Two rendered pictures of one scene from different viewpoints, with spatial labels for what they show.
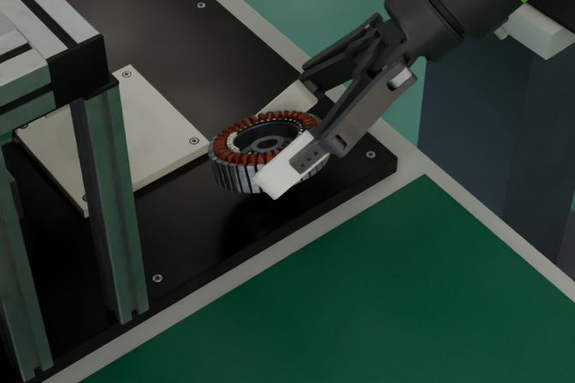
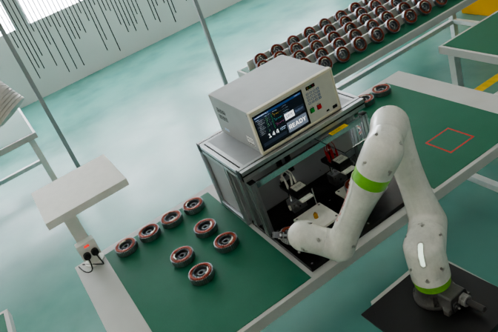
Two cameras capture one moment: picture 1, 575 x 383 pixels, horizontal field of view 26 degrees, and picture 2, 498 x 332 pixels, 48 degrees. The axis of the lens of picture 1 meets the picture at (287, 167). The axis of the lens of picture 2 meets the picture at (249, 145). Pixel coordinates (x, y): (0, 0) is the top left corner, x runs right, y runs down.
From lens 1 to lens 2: 2.23 m
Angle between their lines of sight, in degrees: 80
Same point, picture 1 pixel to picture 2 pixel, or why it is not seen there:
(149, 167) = not seen: hidden behind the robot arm
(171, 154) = not seen: hidden behind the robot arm
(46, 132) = (316, 208)
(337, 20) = not seen: outside the picture
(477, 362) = (254, 291)
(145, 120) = (320, 221)
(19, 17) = (246, 164)
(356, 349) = (260, 271)
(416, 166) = (314, 276)
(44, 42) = (239, 168)
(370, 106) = (276, 234)
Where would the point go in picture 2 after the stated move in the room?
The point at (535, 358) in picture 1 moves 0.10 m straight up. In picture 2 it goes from (253, 301) to (246, 283)
